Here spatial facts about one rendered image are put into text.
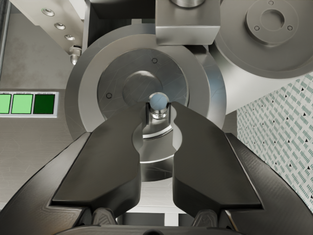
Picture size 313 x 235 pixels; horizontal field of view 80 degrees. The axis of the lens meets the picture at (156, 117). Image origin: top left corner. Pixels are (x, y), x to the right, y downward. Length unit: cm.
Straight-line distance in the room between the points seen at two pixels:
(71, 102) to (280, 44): 20
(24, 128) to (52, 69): 149
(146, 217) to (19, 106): 46
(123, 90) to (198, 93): 6
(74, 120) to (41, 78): 192
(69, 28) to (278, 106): 45
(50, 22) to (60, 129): 26
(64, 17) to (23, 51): 183
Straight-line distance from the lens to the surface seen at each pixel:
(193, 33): 17
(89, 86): 18
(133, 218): 61
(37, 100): 60
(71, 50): 59
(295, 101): 28
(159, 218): 60
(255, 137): 36
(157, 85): 16
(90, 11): 23
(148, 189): 50
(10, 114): 64
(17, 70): 226
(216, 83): 18
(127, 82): 16
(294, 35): 23
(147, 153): 16
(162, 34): 17
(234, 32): 21
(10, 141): 63
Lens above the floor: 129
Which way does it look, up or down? 9 degrees down
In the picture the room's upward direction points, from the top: 179 degrees counter-clockwise
